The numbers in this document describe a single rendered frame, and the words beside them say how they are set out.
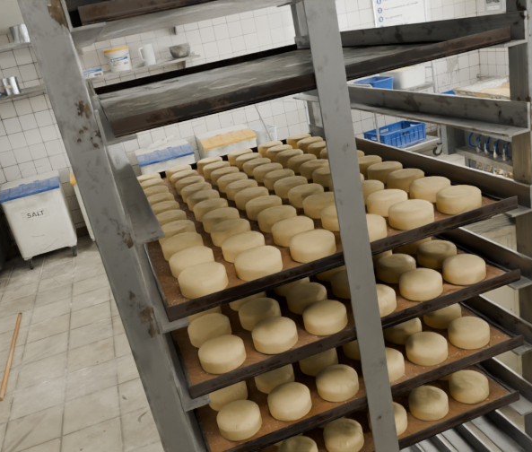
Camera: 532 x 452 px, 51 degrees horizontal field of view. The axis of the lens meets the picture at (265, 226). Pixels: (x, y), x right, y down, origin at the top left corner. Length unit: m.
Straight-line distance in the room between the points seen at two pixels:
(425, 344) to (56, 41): 0.53
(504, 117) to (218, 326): 0.40
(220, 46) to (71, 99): 5.67
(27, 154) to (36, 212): 0.80
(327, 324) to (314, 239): 0.10
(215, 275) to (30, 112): 5.52
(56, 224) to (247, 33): 2.75
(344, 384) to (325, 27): 0.39
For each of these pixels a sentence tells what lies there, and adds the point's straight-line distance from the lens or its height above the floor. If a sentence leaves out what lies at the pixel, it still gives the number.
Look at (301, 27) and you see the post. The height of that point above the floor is 1.71.
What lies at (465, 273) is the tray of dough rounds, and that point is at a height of 1.42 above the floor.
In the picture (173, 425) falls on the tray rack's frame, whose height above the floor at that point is 1.39.
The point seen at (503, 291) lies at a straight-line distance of 2.41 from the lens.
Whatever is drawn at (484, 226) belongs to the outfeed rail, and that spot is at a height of 0.86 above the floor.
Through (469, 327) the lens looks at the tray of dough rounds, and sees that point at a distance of 0.75.
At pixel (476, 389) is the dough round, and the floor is 1.24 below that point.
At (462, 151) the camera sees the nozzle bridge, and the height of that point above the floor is 1.04.
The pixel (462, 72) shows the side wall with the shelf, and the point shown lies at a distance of 7.38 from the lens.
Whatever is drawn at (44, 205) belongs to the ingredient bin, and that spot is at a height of 0.57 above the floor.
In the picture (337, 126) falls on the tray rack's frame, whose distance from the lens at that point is 0.53.
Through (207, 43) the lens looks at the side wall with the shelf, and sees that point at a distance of 6.10.
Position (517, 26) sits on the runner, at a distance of 0.64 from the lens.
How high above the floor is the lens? 1.74
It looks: 20 degrees down
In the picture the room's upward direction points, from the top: 12 degrees counter-clockwise
